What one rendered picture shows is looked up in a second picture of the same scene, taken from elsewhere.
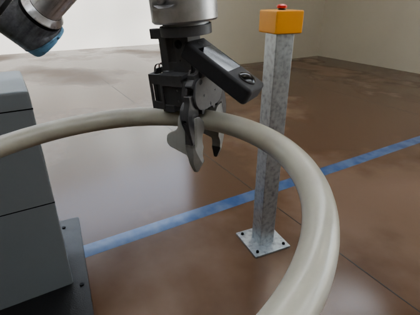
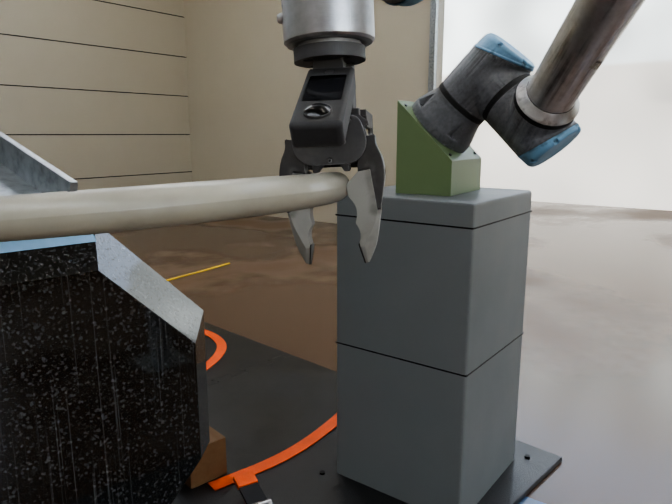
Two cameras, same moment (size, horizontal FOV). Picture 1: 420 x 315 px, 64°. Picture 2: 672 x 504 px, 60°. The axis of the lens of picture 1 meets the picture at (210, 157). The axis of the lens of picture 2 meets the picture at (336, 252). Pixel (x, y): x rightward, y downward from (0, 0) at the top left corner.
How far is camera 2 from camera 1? 0.60 m
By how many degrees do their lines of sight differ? 65
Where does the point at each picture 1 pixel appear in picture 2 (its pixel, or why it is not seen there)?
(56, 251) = (449, 454)
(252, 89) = (297, 122)
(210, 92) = not seen: hidden behind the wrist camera
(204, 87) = not seen: hidden behind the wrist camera
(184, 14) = (286, 29)
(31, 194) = (441, 348)
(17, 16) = (509, 108)
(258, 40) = not seen: outside the picture
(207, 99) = (321, 152)
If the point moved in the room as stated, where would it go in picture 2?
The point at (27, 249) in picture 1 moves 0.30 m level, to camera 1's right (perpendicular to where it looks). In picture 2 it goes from (417, 425) to (487, 488)
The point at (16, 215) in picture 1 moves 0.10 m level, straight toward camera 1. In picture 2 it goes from (418, 368) to (401, 382)
